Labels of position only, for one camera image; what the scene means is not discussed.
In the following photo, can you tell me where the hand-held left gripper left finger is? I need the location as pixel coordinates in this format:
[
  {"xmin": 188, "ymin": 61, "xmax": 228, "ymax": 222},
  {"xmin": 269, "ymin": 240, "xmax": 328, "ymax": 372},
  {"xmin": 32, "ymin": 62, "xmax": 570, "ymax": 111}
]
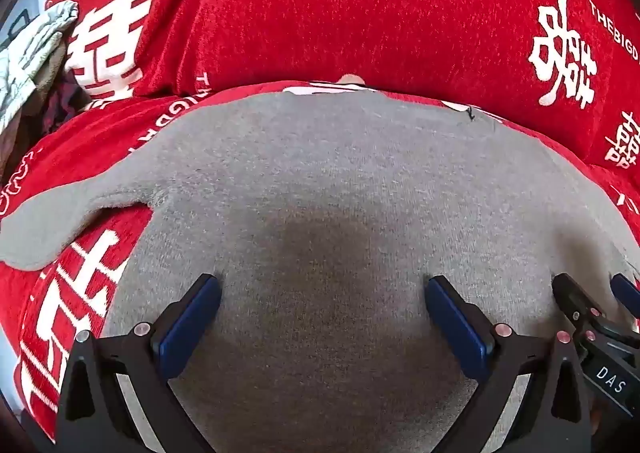
[{"xmin": 54, "ymin": 273, "xmax": 223, "ymax": 453}]

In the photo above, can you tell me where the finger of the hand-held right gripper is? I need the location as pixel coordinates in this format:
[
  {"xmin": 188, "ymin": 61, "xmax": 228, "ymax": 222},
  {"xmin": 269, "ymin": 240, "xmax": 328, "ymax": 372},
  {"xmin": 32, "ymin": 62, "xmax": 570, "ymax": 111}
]
[
  {"xmin": 610, "ymin": 273, "xmax": 640, "ymax": 320},
  {"xmin": 552, "ymin": 273, "xmax": 607, "ymax": 340}
]

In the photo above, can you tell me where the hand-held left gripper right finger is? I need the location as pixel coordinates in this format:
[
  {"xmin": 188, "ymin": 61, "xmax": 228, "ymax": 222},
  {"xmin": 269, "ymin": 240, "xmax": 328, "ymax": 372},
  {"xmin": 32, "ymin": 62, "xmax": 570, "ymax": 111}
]
[{"xmin": 424, "ymin": 275, "xmax": 596, "ymax": 453}]

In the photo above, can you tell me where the grey knit sweater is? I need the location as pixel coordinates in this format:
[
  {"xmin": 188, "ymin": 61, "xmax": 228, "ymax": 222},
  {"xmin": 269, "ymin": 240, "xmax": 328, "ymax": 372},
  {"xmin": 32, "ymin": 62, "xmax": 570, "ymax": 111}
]
[{"xmin": 0, "ymin": 92, "xmax": 638, "ymax": 453}]

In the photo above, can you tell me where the pale grey crumpled garment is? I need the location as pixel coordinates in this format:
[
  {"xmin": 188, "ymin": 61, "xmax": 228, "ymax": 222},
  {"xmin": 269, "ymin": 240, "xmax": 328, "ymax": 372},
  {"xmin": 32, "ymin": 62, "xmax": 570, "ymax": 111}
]
[{"xmin": 0, "ymin": 0, "xmax": 81, "ymax": 134}]

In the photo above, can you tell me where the red printed blanket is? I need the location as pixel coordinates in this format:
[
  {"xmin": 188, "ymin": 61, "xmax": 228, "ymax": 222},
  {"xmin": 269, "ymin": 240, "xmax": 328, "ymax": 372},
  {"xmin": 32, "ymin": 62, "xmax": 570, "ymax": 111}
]
[{"xmin": 0, "ymin": 0, "xmax": 640, "ymax": 444}]

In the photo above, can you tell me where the black wall fixture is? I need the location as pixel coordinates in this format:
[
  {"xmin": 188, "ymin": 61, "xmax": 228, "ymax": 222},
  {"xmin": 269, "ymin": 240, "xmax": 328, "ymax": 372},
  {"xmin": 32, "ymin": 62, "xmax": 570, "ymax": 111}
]
[{"xmin": 2, "ymin": 8, "xmax": 31, "ymax": 46}]

